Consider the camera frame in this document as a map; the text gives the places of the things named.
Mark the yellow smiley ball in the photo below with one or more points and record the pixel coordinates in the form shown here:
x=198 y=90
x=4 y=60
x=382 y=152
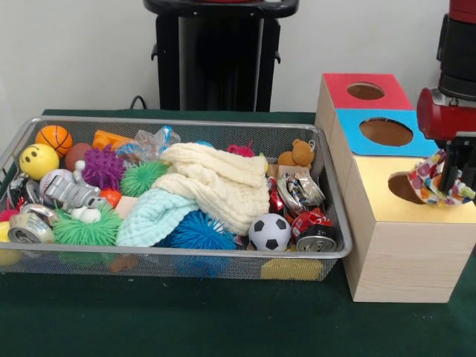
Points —
x=39 y=161

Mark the orange toy basketball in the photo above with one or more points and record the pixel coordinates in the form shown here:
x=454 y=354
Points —
x=54 y=139

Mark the wooden box with three holes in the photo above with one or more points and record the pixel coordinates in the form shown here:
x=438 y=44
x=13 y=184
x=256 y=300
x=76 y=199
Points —
x=401 y=267

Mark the blue spiky ball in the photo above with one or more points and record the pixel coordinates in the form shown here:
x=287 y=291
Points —
x=201 y=232

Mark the crushed red soda can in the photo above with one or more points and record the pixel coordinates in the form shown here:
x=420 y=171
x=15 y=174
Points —
x=314 y=232

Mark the colourful dotted cloth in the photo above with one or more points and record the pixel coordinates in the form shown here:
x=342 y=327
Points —
x=424 y=178

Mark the black and white soccer ball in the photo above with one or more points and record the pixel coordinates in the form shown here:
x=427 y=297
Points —
x=269 y=231

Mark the metal mesh bin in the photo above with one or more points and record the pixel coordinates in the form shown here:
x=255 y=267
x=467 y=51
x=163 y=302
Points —
x=74 y=266

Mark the purple spiky ball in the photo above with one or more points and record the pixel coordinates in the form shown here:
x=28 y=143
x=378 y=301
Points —
x=102 y=167

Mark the mint knitted cloth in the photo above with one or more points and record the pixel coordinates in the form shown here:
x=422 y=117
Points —
x=152 y=219

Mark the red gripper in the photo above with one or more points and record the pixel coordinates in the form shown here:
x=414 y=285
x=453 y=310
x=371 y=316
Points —
x=439 y=121

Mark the dark green table cloth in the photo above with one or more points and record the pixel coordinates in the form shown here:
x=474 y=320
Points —
x=223 y=320

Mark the green fuzzy ball with eyes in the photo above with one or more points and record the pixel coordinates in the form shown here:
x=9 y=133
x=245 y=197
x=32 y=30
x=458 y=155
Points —
x=87 y=230

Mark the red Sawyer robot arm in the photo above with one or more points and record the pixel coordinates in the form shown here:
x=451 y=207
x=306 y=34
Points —
x=461 y=48

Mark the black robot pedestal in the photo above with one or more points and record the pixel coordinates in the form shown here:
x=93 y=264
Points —
x=223 y=56

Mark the brown teddy bear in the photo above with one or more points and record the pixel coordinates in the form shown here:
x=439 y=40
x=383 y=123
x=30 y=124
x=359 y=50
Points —
x=299 y=154

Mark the cream knitted cloth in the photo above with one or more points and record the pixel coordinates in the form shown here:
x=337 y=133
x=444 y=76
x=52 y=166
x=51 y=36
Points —
x=215 y=178

